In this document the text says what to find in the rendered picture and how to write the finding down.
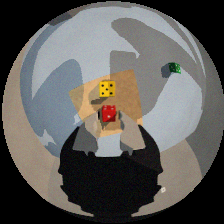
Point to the red die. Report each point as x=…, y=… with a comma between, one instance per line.
x=108, y=113

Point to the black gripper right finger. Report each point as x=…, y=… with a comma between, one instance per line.
x=138, y=142

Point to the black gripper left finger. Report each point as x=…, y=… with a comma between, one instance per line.
x=82, y=140

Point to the yellow die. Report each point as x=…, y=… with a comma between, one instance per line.
x=107, y=89

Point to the tan mat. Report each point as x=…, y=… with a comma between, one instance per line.
x=87, y=101

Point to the green die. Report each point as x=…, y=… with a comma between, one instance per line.
x=174, y=67

